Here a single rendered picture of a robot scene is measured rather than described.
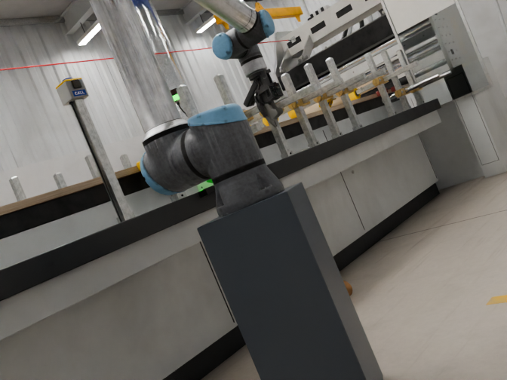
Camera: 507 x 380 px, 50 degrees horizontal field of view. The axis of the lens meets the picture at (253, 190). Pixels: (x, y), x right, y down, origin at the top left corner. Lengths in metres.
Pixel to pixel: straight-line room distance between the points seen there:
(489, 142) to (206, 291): 2.71
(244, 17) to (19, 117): 8.57
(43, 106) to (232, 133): 9.19
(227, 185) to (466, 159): 3.40
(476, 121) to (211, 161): 3.21
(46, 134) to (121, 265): 8.47
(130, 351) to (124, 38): 1.12
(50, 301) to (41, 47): 9.48
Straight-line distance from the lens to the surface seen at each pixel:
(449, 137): 4.63
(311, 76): 3.10
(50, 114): 10.48
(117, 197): 1.94
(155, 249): 1.99
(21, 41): 10.92
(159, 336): 2.20
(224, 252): 1.37
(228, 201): 1.39
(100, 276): 1.86
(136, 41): 1.59
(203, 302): 2.35
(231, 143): 1.39
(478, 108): 4.39
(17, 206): 2.00
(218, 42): 2.00
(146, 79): 1.55
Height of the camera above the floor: 0.65
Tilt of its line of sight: 1 degrees down
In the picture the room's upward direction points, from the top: 23 degrees counter-clockwise
